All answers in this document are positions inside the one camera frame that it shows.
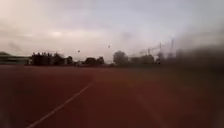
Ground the row of dark trees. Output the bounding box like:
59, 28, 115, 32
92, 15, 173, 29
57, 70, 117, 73
29, 46, 224, 68

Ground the tall mesh fence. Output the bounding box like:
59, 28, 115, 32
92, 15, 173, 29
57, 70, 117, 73
138, 38, 178, 64

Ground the low flat-roofed building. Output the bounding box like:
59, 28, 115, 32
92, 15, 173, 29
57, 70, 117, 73
0, 51, 33, 66

